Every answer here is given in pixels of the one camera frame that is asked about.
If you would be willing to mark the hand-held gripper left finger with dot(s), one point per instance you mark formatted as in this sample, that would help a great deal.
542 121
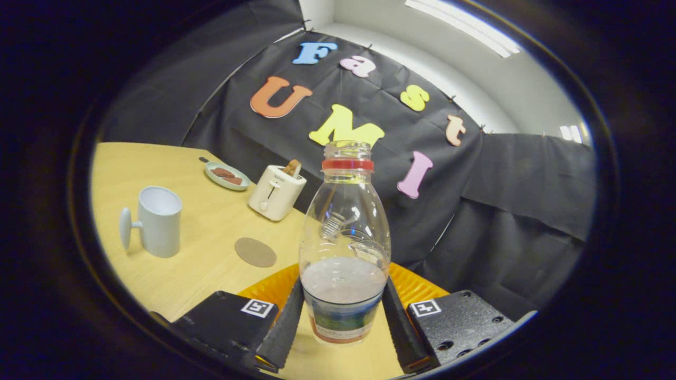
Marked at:
282 332

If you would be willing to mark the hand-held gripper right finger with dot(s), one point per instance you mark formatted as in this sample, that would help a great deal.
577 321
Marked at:
404 332

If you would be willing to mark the clear plastic juice bottle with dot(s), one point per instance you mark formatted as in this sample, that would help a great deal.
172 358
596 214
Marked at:
343 285

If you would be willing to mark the round brown coaster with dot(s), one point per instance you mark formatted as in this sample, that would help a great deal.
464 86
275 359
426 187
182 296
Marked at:
255 252

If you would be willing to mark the wooden table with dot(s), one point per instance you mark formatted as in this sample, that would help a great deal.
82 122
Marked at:
185 274

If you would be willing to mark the white toaster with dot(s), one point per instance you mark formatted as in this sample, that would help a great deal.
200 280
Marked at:
274 195

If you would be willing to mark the brown toast slice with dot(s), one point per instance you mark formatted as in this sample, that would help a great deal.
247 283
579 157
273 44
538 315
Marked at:
291 169

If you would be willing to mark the pale green plate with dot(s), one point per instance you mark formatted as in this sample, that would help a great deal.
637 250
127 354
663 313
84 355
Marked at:
214 177

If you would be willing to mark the small ceiling light panel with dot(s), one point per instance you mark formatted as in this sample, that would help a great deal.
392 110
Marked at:
572 133

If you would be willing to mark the long ceiling light panel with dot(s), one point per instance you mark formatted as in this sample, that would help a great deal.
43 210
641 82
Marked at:
465 29

